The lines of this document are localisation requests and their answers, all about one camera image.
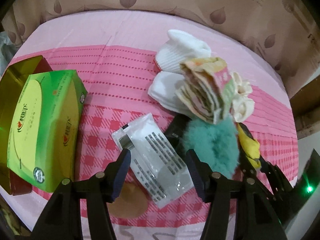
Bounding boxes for yellow black plush toy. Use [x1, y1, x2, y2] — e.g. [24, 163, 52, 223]
[237, 123, 261, 169]

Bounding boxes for white plastic wipe packet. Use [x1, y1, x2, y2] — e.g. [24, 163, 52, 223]
[112, 113, 193, 209]

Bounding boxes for teal fluffy pompom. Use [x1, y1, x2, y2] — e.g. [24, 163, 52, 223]
[181, 118, 239, 179]

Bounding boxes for colourful striped towel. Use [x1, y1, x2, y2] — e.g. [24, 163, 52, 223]
[176, 57, 235, 124]

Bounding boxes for cream fabric scrunchie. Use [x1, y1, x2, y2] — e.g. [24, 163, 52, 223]
[231, 72, 255, 123]

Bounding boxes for white sock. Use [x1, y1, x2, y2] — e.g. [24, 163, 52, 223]
[148, 71, 195, 118]
[155, 29, 212, 74]

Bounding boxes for beige makeup sponge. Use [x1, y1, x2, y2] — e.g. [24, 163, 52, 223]
[107, 183, 148, 219]

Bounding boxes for green tissue box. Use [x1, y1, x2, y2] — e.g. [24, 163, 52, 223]
[7, 70, 87, 192]

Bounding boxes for pink checked tablecloth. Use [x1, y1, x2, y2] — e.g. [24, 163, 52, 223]
[13, 10, 298, 184]

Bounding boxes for gold red cardboard box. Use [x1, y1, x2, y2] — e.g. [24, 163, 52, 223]
[0, 55, 52, 196]

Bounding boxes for beige leaf print curtain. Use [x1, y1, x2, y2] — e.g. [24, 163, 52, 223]
[1, 0, 319, 96]

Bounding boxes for grey plastic bag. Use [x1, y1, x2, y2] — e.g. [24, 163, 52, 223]
[0, 31, 18, 76]

